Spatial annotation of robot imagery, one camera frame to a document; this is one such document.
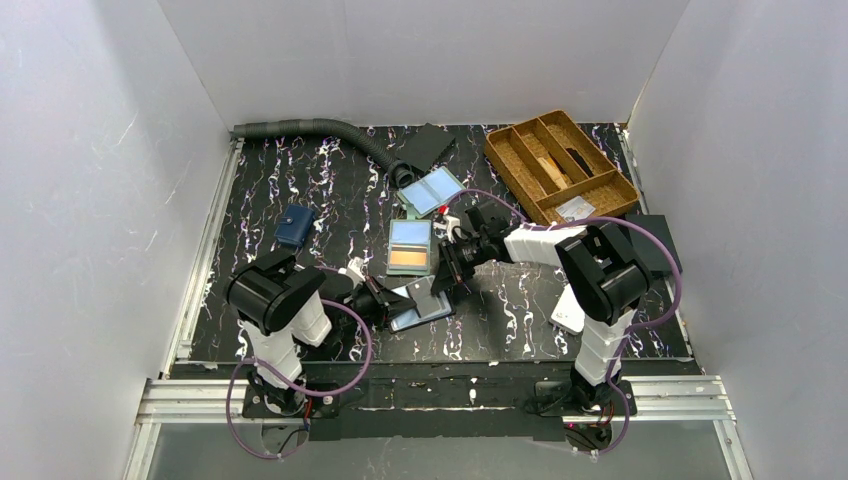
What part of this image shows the black card holder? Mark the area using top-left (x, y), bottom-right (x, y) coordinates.
top-left (389, 277), bottom-right (455, 333)

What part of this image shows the green card holder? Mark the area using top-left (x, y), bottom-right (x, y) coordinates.
top-left (387, 219), bottom-right (432, 276)
top-left (398, 166), bottom-right (464, 218)

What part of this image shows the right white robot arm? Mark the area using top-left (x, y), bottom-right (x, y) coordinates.
top-left (431, 207), bottom-right (652, 391)

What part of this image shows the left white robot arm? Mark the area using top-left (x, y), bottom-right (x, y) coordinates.
top-left (223, 248), bottom-right (417, 397)

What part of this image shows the black card in tray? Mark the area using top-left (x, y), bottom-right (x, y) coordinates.
top-left (566, 148), bottom-right (594, 178)

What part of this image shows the wooden piece in tray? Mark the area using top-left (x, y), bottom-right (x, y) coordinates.
top-left (536, 156), bottom-right (571, 194)

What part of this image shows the blue snap wallet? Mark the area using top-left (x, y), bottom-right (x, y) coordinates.
top-left (274, 204), bottom-right (315, 249)

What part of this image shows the wicker divided tray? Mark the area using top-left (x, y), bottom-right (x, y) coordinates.
top-left (484, 110), bottom-right (640, 225)

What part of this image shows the white box with code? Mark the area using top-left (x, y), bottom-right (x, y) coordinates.
top-left (549, 284), bottom-right (585, 335)

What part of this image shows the black square pad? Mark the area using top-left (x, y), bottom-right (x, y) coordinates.
top-left (397, 123), bottom-right (456, 174)

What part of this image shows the black box right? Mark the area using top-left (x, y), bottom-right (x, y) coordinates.
top-left (622, 213), bottom-right (683, 279)

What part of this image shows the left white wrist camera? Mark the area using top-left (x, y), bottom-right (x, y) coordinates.
top-left (338, 257), bottom-right (366, 286)

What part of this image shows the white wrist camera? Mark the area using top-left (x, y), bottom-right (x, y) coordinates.
top-left (432, 205), bottom-right (461, 242)
top-left (338, 257), bottom-right (366, 286)

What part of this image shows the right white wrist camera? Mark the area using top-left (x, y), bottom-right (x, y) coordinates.
top-left (432, 205), bottom-right (461, 242)

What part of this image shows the grey corrugated hose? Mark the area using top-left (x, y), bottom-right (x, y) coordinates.
top-left (233, 119), bottom-right (420, 190)

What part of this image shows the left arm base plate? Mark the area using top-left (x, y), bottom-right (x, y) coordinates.
top-left (241, 384), bottom-right (340, 419)

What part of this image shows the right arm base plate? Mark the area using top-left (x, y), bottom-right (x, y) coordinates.
top-left (523, 380), bottom-right (638, 423)

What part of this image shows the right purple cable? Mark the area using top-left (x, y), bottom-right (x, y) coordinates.
top-left (442, 189), bottom-right (684, 456)

